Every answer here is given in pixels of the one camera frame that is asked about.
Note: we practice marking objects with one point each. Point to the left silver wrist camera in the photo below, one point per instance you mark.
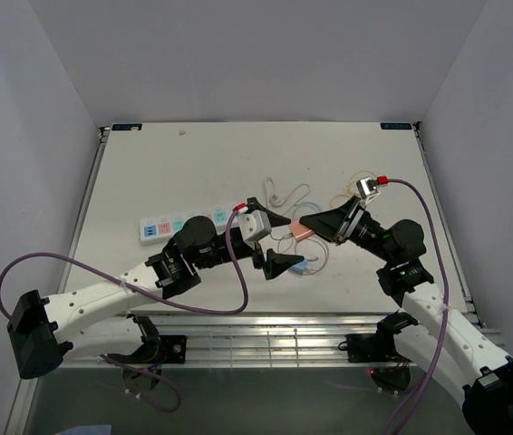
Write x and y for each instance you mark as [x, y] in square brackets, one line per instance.
[254, 226]

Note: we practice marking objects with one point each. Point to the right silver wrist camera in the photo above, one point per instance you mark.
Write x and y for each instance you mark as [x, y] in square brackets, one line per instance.
[368, 188]

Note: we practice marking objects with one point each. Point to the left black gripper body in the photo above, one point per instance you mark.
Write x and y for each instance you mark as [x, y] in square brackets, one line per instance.
[245, 249]

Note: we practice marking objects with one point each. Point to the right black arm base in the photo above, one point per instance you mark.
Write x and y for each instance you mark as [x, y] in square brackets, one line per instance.
[377, 347]

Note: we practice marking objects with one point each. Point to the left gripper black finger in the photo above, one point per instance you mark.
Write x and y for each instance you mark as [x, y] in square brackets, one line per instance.
[274, 219]
[276, 264]

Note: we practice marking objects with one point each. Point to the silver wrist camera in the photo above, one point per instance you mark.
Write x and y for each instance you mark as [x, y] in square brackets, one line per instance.
[254, 226]
[368, 188]

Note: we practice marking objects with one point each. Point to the blue corner label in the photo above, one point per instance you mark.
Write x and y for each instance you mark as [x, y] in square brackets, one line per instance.
[396, 126]
[126, 127]

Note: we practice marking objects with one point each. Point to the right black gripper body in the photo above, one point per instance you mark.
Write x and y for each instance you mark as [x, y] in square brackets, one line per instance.
[352, 228]

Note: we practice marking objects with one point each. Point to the white colourful power strip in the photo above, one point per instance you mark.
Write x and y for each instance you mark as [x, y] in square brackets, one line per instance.
[159, 229]

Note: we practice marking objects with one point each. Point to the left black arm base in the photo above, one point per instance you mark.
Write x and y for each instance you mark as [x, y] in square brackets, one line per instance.
[154, 347]

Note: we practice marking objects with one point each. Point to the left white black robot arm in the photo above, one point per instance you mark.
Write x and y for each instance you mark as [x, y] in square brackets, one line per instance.
[97, 320]

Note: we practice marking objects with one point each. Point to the pink charger plug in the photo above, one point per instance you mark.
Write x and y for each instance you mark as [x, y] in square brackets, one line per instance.
[300, 233]

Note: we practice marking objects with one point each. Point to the right blue corner label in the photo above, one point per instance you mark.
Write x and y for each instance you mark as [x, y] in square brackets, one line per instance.
[396, 126]

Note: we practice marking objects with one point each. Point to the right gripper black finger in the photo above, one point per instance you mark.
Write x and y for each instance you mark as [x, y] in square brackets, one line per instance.
[343, 210]
[330, 226]

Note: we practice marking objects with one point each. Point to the left blue corner label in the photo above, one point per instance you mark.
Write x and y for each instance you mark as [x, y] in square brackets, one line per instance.
[126, 127]

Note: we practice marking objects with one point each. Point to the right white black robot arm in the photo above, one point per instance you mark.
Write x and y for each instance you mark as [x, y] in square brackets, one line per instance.
[454, 353]

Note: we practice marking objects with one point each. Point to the blue charger plug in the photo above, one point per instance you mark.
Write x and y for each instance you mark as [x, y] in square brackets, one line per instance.
[300, 268]

